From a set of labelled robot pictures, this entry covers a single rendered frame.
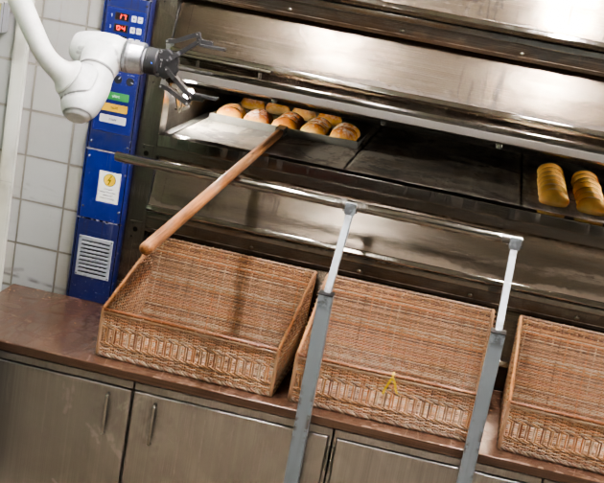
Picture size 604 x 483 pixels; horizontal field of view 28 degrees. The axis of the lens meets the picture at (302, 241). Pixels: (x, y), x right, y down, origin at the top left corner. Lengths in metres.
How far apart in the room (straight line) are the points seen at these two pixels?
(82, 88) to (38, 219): 1.00
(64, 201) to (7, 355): 0.65
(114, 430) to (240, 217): 0.81
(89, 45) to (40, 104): 0.77
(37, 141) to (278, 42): 0.88
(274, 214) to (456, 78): 0.73
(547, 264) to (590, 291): 0.15
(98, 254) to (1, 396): 0.62
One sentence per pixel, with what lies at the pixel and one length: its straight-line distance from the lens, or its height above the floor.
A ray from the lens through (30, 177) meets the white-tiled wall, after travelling 4.14.
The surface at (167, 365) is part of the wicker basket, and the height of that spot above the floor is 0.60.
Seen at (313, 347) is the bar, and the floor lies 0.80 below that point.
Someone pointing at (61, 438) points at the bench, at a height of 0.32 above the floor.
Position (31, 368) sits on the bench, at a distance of 3.69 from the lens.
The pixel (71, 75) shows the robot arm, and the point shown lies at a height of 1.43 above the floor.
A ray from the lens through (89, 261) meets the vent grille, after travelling 4.09.
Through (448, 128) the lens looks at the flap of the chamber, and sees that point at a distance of 3.64.
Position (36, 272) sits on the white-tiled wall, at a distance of 4.20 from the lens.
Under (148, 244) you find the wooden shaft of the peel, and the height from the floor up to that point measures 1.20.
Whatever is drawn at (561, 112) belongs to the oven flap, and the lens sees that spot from 3.77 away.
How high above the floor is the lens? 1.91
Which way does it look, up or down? 15 degrees down
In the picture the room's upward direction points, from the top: 10 degrees clockwise
